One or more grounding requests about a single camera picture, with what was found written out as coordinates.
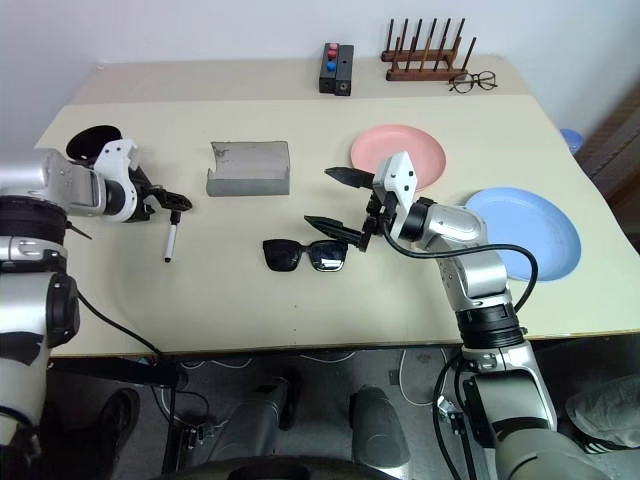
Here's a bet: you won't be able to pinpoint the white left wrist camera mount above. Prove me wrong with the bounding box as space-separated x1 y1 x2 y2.
93 139 139 223

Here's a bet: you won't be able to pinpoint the brown wooden cabinet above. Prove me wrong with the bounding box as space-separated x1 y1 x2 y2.
573 83 640 214

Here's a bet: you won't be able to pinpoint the pink plate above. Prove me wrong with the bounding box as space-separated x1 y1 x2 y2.
349 123 447 193

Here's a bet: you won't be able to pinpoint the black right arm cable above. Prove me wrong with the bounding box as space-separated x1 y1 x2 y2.
382 227 541 314

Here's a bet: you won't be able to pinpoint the blue plate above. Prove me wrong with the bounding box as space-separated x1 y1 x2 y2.
464 186 584 283

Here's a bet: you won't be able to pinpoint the dark-framed clear eyeglasses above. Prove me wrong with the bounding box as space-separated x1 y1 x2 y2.
448 70 499 95

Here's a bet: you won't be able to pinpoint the black sunglasses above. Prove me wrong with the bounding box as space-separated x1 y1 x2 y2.
262 238 350 274

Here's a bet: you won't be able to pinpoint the grey shoe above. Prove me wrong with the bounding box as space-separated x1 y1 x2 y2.
566 376 640 454

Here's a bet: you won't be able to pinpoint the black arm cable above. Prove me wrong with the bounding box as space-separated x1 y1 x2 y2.
74 292 177 446
382 227 541 314

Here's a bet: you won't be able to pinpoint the black box with coloured buttons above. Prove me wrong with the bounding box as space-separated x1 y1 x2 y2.
318 43 342 94

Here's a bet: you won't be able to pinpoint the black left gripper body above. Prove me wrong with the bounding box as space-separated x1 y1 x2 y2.
126 166 169 224

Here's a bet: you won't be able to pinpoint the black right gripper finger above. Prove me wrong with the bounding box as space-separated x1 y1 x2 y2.
303 214 364 246
324 165 376 190

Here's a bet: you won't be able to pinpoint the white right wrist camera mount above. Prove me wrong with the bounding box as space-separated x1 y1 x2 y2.
371 152 419 242

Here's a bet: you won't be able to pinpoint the dark grey rounded leg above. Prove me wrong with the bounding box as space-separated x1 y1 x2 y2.
214 367 302 454
348 386 412 480

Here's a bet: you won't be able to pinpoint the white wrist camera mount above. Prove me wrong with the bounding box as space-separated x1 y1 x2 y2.
371 152 419 242
93 139 139 223

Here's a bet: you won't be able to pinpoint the grey glasses case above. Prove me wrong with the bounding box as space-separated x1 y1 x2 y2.
205 140 293 198

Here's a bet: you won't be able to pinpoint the wooden plate rack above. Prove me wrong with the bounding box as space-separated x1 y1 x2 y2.
380 18 478 82

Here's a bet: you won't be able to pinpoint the white floor cable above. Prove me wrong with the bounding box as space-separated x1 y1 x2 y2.
397 348 444 407

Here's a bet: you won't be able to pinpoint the white marker with black cap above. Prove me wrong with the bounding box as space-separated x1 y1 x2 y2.
162 210 182 264

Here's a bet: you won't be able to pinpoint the black cup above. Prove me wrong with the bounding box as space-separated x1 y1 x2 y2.
65 124 125 163

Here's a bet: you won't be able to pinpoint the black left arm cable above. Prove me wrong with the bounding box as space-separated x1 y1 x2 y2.
74 292 177 446

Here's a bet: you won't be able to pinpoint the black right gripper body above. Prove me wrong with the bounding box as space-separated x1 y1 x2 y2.
356 185 401 252

